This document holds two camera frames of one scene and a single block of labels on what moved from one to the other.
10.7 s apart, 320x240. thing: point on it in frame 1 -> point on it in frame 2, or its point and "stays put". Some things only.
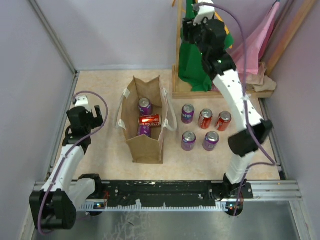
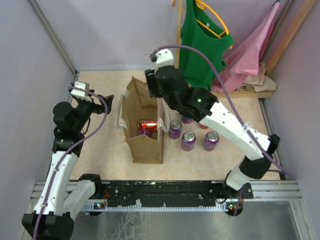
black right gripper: (188, 28) -> (151, 83)
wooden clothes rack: (180, 94) stays put
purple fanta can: (188, 140) stays put
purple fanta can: (210, 141) stays put
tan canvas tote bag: (148, 150) stays put
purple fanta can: (145, 106) -> (175, 129)
